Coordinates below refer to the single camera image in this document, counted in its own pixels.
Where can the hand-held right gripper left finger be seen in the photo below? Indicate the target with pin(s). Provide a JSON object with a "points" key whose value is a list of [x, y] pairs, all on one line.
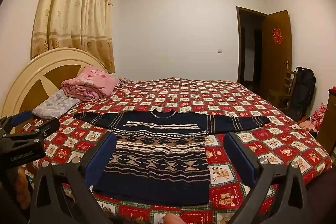
{"points": [[101, 158]]}

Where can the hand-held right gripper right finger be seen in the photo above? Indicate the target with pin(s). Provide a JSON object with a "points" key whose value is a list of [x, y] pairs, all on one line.
{"points": [[240, 158]]}

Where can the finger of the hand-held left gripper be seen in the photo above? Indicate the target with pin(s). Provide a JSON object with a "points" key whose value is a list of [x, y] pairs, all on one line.
{"points": [[21, 117], [44, 129]]}

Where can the navy patterned knit sweater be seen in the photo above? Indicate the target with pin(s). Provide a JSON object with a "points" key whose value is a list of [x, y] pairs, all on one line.
{"points": [[157, 161]]}

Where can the person's right hand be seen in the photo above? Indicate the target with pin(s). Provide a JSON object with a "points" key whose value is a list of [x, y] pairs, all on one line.
{"points": [[172, 219]]}

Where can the pale blue floral pillow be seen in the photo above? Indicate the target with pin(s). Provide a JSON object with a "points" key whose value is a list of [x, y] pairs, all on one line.
{"points": [[53, 106]]}

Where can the cream and brown headboard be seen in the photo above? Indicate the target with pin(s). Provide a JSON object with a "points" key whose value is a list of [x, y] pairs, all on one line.
{"points": [[39, 77]]}

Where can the folded pink quilt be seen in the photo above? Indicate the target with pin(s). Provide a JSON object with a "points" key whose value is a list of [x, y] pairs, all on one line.
{"points": [[89, 85]]}

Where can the red checkered printed blanket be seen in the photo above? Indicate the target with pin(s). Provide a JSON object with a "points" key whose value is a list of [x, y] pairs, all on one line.
{"points": [[199, 98]]}

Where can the pink cloth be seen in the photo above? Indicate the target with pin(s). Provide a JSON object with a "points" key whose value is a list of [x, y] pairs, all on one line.
{"points": [[307, 125]]}

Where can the wooden chair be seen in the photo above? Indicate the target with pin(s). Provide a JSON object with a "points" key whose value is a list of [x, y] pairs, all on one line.
{"points": [[282, 92]]}

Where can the grey striped pillow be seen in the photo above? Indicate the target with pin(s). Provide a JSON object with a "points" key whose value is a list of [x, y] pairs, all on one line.
{"points": [[123, 80]]}

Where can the red plaid cloth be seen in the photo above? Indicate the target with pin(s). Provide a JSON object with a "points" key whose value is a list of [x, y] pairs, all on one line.
{"points": [[319, 116]]}

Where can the black bag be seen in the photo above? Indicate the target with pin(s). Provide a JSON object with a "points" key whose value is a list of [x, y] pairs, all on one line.
{"points": [[302, 92]]}

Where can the brown wooden cabinet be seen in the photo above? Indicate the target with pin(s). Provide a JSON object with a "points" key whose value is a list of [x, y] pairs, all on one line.
{"points": [[328, 121]]}

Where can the brown wooden door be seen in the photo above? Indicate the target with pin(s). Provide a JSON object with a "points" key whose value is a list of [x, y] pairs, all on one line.
{"points": [[278, 56]]}

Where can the beige patterned curtain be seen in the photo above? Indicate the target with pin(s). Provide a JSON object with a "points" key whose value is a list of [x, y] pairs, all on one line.
{"points": [[78, 11]]}

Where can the red paper door decoration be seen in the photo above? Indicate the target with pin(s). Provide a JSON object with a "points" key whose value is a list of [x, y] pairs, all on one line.
{"points": [[276, 35]]}

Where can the dark wooden door frame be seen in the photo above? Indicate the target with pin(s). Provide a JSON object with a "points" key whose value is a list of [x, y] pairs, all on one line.
{"points": [[240, 43]]}

